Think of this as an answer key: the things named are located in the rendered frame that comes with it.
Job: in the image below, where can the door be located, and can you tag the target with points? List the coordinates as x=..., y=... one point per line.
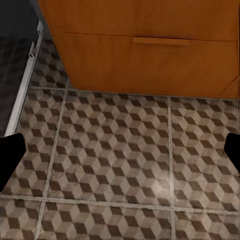
x=20, y=29

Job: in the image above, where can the shower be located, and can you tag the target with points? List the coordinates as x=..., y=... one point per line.
x=22, y=92

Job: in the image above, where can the cabinet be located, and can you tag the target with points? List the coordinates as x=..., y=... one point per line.
x=187, y=48

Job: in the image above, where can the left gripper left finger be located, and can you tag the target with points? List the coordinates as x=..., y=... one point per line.
x=12, y=150

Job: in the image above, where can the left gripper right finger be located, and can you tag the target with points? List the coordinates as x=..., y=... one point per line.
x=232, y=149

